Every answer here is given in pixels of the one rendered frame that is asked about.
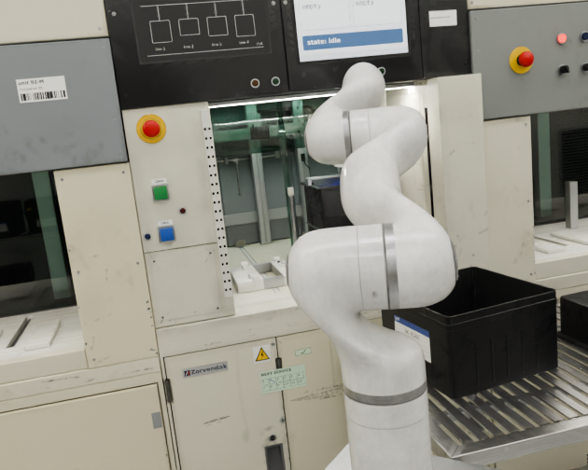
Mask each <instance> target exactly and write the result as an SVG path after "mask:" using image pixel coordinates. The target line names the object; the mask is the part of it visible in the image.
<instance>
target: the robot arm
mask: <svg viewBox="0 0 588 470"><path fill-rule="evenodd" d="M427 138H428V134H427V124H426V122H425V119H424V117H423V116H422V115H421V114H420V113H419V112H418V111H417V110H416V109H414V108H411V107H409V106H404V105H395V106H386V99H385V80H384V77H383V75H382V73H381V72H380V70H379V69H378V68H377V67H375V66H374V65H372V64H370V63H367V62H359V63H357V64H355V65H353V66H352V67H351V68H350V69H349V70H348V71H347V72H346V74H345V76H344V78H343V84H342V89H341V90H340V91H339V92H338V93H337V94H335V95H334V96H332V97H331V98H329V99H328V100H327V101H325V102H324V103H323V104H322V105H320V106H319V107H318V108H317V110H316V111H315V112H314V113H313V115H312V116H311V118H310V119H309V121H308V123H307V126H306V128H305V132H304V144H305V147H306V151H307V153H308V154H309V155H310V156H311V157H312V158H313V159H314V160H316V161H317V162H320V163H323V164H328V165H334V167H342V171H341V178H340V191H341V201H342V205H343V210H344V212H345V214H346V215H347V217H348V219H349V220H350V221H351V222H352V223H353V226H349V227H338V228H322V229H318V230H314V231H311V232H308V233H306V234H304V235H302V236H301V237H299V238H298V239H297V240H296V241H295V243H294V244H293V245H292V247H291V249H290V251H289V253H288V255H287V263H286V276H287V285H288V288H289V291H290V294H291V295H292V297H293V299H294V300H295V302H296V303H297V305H298V306H299V307H300V308H301V310H302V311H303V312H304V313H305V314H306V315H307V316H308V317H309V318H310V319H311V320H312V321H313V322H314V323H315V324H316V325H317V326H318V327H319V328H320V329H321V330H322V331H323V332H324V333H325V334H326V335H327V336H328V337H329V339H330V340H331V341H332V343H333V344H334V346H335V348H336V350H337V353H338V355H339V358H340V363H341V368H342V375H343V392H344V403H345V412H346V421H347V431H348V441H349V450H350V460H351V470H438V469H436V468H434V467H433V465H432V452H431V438H430V425H429V412H428V398H427V373H426V363H425V356H424V353H423V350H422V347H421V346H420V344H419V343H418V342H417V341H416V340H415V339H413V338H411V337H409V336H407V335H405V334H402V333H400V332H397V331H394V330H391V329H389V328H386V327H383V326H380V325H378V324H376V323H374V322H372V321H370V320H368V319H367V318H366V317H364V316H363V315H362V314H361V311H378V310H395V309H409V308H420V307H426V306H430V305H433V304H435V303H438V302H440V301H442V300H444V299H445V298H446V297H448V296H449V295H450V293H451V292H452V291H453V289H454V287H455V283H456V280H458V275H457V274H458V263H457V257H456V252H455V246H454V244H453V242H452V241H451V239H450V237H449V236H448V234H447V233H446V231H445V230H444V228H443V227H442V226H441V225H440V224H439V223H438V221H437V220H436V219H435V218H434V217H432V216H431V215H430V214H428V213H427V212H426V211H425V210H423V209H422V208H421V207H419V206H418V205H417V204H415V203H414V202H412V201H411V200H409V199H408V198H406V197H405V196H404V195H403V194H402V191H401V186H400V180H399V177H400V176H402V175H403V174H404V173H406V172H407V171H408V170H410V169H411V168H412V167H413V166H414V165H415V164H416V162H417V161H418V160H420V158H421V157H422V155H423V153H424V151H425V149H426V146H427ZM385 266H386V267H385ZM386 277H387V279H386ZM387 288H388V291H387ZM388 300H389V303H388Z"/></svg>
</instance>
